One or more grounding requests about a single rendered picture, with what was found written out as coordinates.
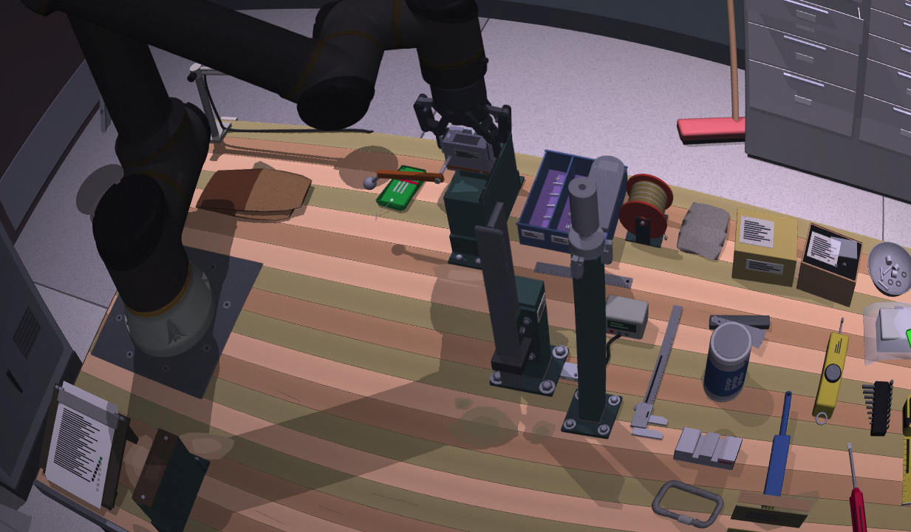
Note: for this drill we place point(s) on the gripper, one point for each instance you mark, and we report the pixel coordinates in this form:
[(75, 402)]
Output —
[(461, 100)]

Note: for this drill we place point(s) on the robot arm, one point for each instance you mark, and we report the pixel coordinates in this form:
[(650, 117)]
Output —
[(141, 140)]

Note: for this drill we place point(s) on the dark green nest stand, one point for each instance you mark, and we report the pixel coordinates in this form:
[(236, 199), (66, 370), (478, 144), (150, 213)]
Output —
[(473, 214)]

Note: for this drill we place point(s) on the brown lever with ball knob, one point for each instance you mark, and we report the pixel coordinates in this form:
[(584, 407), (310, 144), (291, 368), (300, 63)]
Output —
[(407, 176)]

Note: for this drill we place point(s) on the green circuit card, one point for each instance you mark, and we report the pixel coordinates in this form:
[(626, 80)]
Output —
[(397, 191)]

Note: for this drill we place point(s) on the blue parts bin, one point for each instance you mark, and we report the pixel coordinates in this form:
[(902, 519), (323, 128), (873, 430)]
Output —
[(547, 203)]

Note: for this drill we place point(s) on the light grey cylinder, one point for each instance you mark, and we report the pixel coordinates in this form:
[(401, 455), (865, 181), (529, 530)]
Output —
[(612, 177)]

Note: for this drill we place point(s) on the steel ruler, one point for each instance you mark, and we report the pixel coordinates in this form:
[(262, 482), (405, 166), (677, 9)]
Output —
[(551, 270)]

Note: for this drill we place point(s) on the brown leather pad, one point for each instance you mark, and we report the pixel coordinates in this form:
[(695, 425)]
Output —
[(252, 193)]

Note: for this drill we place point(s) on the small grey box device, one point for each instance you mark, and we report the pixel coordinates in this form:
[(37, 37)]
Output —
[(626, 314)]

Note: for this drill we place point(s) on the grey clamp stand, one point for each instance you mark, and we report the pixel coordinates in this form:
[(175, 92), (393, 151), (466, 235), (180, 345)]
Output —
[(207, 103)]

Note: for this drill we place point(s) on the grey sponge pad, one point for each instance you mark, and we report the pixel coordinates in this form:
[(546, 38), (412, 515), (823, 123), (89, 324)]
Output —
[(704, 230)]

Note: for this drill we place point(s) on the steel caliper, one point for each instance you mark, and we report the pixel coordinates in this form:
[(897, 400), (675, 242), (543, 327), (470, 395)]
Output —
[(662, 362)]

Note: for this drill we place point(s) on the tan cardboard box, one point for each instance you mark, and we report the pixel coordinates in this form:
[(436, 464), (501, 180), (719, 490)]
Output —
[(764, 251)]

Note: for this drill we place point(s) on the black flat bar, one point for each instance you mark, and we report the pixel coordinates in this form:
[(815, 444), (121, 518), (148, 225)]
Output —
[(739, 321)]

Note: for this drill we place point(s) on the blue can grey lid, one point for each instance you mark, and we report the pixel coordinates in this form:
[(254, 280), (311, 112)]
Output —
[(727, 366)]

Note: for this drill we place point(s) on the grey drawer cabinet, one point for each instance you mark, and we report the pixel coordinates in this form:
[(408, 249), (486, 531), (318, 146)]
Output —
[(832, 81)]

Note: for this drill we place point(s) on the brown box with paper label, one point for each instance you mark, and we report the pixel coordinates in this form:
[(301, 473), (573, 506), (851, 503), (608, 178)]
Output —
[(828, 270)]

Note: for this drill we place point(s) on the grey block set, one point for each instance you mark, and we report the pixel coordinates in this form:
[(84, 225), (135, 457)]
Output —
[(708, 447)]

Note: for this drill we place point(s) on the grey carabiner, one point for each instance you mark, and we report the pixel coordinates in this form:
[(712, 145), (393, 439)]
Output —
[(666, 510)]

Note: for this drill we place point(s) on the yellow hand tool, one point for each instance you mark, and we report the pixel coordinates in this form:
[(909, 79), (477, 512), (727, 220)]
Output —
[(832, 373)]

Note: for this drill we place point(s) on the grey round parts dish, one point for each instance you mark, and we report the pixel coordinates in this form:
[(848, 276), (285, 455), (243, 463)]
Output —
[(892, 267)]

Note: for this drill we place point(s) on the clear bag with green card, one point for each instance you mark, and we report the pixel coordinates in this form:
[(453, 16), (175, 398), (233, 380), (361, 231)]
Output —
[(895, 332)]

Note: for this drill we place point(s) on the dark bench brush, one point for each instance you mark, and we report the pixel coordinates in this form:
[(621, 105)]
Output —
[(773, 511)]

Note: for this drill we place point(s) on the clipboard with paper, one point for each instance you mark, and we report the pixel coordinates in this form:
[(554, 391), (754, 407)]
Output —
[(78, 447)]

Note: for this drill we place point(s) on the black bit holder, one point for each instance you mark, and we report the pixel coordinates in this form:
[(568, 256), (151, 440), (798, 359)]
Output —
[(881, 408)]

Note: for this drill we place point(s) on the dark grey cabinet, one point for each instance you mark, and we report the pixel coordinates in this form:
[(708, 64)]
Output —
[(15, 369)]

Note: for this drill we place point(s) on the red screwdriver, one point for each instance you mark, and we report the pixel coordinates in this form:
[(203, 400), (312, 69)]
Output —
[(858, 506)]

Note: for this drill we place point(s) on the black rail stub on base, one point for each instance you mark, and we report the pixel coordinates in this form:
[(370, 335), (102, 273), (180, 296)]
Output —
[(510, 310)]

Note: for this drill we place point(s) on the dark green post grey cylinder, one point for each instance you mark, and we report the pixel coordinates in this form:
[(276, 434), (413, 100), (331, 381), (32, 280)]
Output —
[(592, 325)]

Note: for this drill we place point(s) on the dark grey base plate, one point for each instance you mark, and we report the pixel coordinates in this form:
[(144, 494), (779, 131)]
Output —
[(226, 310)]

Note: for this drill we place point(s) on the dark green bracket brown plate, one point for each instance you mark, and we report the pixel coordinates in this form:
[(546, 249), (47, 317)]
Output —
[(178, 484)]

